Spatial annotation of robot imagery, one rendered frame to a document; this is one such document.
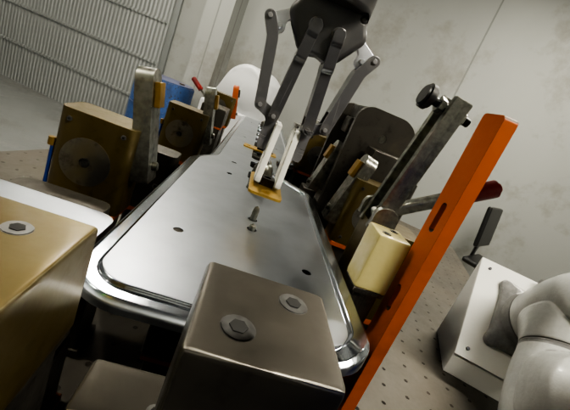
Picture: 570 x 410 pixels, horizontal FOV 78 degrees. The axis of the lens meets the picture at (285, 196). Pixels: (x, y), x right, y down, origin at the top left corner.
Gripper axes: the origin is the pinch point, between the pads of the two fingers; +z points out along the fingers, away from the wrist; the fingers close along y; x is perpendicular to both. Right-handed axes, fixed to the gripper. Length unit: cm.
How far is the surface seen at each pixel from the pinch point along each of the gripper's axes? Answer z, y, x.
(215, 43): -26, 67, -344
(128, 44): 9, 168, -402
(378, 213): 1.6, -13.0, 2.9
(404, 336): 38, -52, -35
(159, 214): 8.4, 9.2, 7.2
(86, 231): 2.4, 9.1, 24.5
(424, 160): -5.7, -15.4, 2.0
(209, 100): 0.6, 14.1, -38.6
